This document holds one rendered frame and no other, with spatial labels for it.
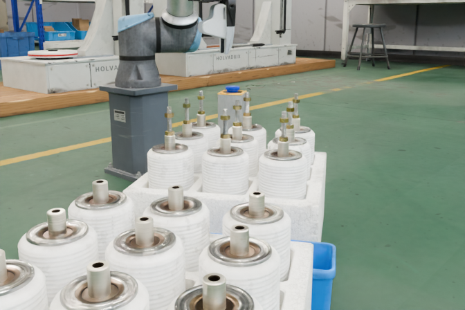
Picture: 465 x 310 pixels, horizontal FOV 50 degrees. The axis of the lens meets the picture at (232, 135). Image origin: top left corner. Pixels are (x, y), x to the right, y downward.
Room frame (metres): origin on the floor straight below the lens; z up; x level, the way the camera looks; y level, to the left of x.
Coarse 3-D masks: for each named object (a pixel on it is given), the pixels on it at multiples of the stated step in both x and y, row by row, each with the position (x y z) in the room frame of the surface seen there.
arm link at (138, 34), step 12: (120, 24) 1.61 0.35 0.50; (132, 24) 1.59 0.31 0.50; (144, 24) 1.60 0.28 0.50; (156, 24) 1.61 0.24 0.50; (120, 36) 1.61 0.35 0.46; (132, 36) 1.59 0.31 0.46; (144, 36) 1.59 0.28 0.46; (156, 36) 1.60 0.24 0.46; (120, 48) 1.61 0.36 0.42; (132, 48) 1.59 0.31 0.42; (144, 48) 1.60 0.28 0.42; (156, 48) 1.62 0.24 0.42
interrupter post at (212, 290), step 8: (208, 280) 0.42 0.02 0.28; (216, 280) 0.43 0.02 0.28; (224, 280) 0.42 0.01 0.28; (208, 288) 0.41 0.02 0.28; (216, 288) 0.41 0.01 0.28; (224, 288) 0.42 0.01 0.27; (208, 296) 0.41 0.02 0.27; (216, 296) 0.41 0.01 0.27; (224, 296) 0.42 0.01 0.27; (208, 304) 0.41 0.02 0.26; (216, 304) 0.41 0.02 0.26; (224, 304) 0.42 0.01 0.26
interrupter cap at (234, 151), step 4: (212, 148) 1.00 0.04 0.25; (216, 148) 1.00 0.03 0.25; (232, 148) 1.00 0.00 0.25; (236, 148) 1.00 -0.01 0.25; (240, 148) 1.00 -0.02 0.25; (208, 152) 0.96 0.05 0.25; (212, 152) 0.97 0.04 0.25; (216, 152) 0.97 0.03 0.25; (232, 152) 0.98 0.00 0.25; (236, 152) 0.97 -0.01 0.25; (240, 152) 0.96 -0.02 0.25; (216, 156) 0.95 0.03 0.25; (220, 156) 0.94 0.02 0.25; (224, 156) 0.94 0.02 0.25; (228, 156) 0.94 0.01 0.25; (232, 156) 0.95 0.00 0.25
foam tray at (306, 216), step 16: (320, 160) 1.17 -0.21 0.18; (144, 176) 1.04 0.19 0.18; (256, 176) 1.04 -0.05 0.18; (320, 176) 1.04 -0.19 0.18; (128, 192) 0.94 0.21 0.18; (144, 192) 0.94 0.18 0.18; (160, 192) 0.94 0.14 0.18; (192, 192) 0.94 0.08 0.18; (320, 192) 0.94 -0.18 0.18; (144, 208) 0.94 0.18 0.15; (208, 208) 0.91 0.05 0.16; (224, 208) 0.90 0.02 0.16; (288, 208) 0.88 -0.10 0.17; (304, 208) 0.87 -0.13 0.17; (320, 208) 0.97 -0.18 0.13; (304, 224) 0.87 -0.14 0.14; (320, 224) 1.02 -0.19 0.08; (304, 240) 0.87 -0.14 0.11; (320, 240) 1.07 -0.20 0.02
